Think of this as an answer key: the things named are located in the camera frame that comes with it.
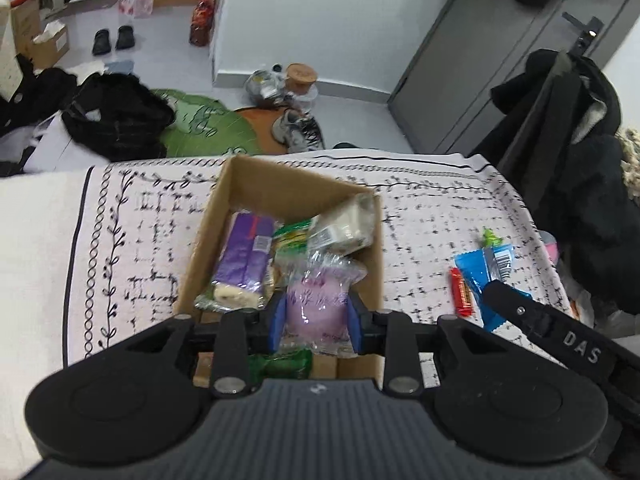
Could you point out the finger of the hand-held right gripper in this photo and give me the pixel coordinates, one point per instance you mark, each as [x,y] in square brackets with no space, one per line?
[515,307]

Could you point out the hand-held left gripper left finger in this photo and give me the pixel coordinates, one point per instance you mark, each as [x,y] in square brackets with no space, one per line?
[277,320]

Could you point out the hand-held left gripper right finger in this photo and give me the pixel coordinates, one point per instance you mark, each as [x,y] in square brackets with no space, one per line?
[354,322]

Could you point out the pink mochi packet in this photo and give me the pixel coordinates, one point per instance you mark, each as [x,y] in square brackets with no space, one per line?
[315,305]

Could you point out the dark green snack packet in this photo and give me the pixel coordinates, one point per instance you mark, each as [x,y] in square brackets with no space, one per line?
[280,365]

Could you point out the blue snack packet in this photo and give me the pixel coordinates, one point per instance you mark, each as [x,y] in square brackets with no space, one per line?
[502,260]
[472,270]

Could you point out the red snack packet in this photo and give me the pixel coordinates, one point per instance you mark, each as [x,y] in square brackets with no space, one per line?
[462,297]

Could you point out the purple snack packet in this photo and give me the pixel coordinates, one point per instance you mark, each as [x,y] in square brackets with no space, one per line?
[245,255]

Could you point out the lime green snack packet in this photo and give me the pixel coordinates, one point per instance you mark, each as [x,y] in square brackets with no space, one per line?
[489,237]

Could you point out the green-edged clear biscuit packet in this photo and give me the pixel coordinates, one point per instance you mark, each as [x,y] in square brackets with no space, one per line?
[292,240]

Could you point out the clear white cake packet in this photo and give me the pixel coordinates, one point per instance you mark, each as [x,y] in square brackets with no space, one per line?
[345,222]

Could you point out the cardboard box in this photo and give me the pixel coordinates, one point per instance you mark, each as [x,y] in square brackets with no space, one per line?
[295,185]

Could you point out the pink grey plush toy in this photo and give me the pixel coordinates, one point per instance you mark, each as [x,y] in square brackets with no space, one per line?
[550,252]

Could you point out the white black-patterned blanket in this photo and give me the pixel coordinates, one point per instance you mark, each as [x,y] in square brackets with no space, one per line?
[440,200]

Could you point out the black coat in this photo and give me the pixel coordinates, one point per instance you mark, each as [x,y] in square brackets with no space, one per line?
[565,160]

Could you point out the beige fluffy cloth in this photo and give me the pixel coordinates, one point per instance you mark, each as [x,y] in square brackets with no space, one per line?
[630,155]

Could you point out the grey sneaker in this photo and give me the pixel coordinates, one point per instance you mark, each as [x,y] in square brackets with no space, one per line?
[297,130]

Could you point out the orange round mat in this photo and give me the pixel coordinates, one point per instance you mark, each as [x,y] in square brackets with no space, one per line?
[260,120]

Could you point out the green leaf-shaped mat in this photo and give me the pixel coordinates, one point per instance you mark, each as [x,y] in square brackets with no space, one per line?
[210,125]

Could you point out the crumpled clear plastic bag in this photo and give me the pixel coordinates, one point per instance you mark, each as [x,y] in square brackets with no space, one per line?
[262,85]

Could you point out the brown-lidded jar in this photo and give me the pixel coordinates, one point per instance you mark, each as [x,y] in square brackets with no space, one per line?
[301,77]

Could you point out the grey door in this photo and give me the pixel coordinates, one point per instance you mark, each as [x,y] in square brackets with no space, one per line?
[480,60]

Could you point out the white bed sheet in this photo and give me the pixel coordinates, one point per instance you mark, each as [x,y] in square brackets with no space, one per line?
[30,260]

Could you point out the black bag on floor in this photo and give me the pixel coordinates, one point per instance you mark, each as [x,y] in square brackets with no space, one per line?
[117,110]

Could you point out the white paper bag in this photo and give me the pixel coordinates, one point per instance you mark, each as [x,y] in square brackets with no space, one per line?
[45,147]

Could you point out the blue cloth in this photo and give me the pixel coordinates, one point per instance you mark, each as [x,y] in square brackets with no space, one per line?
[120,66]

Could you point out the red bag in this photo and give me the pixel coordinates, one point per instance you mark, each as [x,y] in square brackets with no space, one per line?
[201,22]

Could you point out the black slipper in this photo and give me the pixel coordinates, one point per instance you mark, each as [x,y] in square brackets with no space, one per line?
[125,37]
[101,41]

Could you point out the black garment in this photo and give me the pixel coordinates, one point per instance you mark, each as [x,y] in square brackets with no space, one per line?
[30,95]

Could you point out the brown cardboard carton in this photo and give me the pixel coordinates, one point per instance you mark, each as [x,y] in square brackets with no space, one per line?
[45,42]

